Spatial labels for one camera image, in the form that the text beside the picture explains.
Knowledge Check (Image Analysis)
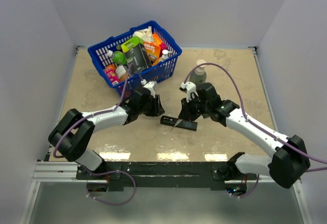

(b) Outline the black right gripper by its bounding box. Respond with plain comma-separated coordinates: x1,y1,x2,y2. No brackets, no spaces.
179,94,211,122

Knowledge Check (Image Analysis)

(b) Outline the black remote control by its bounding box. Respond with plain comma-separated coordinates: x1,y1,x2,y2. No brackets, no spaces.
160,116,197,131

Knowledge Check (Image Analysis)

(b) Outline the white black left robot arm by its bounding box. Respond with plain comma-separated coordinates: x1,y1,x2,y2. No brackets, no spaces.
48,87,165,179

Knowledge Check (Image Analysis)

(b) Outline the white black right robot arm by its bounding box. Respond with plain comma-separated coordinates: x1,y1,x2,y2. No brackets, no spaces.
178,82,311,189

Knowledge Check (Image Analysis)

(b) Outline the grey soap pump bottle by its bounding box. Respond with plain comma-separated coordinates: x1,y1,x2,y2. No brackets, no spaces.
189,65,207,85

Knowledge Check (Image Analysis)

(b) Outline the orange labelled jar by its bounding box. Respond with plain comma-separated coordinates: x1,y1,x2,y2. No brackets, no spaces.
115,64,129,82

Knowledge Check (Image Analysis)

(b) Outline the white pump bottle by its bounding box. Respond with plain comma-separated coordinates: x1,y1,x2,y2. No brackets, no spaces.
158,49,172,62

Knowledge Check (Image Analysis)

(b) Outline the blue plastic shopping basket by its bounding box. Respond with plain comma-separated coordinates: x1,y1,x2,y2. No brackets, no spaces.
87,20,182,98

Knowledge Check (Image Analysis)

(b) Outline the orange razor blade box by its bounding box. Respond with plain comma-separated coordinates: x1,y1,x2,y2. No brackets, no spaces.
144,41,161,66

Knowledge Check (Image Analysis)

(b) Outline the pink snack packet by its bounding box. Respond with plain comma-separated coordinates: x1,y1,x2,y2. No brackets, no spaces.
104,64,120,85

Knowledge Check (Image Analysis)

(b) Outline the black green razor box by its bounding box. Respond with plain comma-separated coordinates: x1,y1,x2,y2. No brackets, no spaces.
121,36,152,75

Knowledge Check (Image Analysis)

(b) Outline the green round bottle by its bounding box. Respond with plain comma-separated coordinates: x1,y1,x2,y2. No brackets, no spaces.
106,50,127,65

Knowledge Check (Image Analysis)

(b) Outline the beige crumpled bag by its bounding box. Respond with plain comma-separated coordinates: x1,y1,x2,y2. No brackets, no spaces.
132,26,154,42

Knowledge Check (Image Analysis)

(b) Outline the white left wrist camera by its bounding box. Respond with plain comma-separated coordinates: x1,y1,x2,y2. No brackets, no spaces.
141,79,158,98

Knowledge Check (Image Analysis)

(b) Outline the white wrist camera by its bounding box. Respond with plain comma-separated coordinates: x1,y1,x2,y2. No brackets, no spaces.
179,81,197,103
141,79,158,98

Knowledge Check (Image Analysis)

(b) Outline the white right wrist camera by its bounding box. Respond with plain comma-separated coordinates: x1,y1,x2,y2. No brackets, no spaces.
179,81,197,103

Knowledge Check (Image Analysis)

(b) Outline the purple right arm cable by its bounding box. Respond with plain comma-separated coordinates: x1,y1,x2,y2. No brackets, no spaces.
182,62,327,172

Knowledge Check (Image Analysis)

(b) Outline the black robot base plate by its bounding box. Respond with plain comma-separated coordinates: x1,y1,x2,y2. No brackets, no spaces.
76,162,256,191

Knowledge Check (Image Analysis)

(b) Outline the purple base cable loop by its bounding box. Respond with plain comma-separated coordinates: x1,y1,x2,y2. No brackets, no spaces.
86,172,138,207

